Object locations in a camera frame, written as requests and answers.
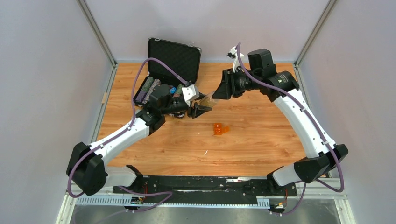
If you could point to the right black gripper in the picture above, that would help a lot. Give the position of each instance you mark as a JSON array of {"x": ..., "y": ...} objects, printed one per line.
[{"x": 226, "y": 89}]

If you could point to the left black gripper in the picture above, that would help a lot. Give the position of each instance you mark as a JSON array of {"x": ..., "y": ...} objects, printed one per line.
[{"x": 198, "y": 109}]

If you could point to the clear pill bottle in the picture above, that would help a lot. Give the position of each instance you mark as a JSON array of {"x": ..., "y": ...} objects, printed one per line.
[{"x": 208, "y": 100}]

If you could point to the orange pill organizer box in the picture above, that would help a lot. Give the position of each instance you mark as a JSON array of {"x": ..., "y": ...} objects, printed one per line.
[{"x": 220, "y": 129}]

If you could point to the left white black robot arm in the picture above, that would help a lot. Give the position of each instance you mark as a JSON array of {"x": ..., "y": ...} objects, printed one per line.
[{"x": 88, "y": 166}]

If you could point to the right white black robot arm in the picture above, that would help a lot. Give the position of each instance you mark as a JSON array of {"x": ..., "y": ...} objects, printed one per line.
[{"x": 322, "y": 154}]

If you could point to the black poker chip case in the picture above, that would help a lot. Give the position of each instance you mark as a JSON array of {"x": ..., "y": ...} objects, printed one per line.
[{"x": 183, "y": 59}]

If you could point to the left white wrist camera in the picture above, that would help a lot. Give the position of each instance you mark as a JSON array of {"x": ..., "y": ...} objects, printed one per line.
[{"x": 190, "y": 93}]

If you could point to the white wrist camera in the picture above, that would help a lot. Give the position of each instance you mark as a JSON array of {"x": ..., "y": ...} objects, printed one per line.
[
  {"x": 233, "y": 54},
  {"x": 190, "y": 93}
]

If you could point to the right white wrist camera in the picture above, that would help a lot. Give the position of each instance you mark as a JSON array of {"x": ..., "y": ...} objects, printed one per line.
[{"x": 233, "y": 54}]

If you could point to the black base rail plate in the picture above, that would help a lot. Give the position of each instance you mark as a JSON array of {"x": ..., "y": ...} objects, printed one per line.
[{"x": 209, "y": 190}]

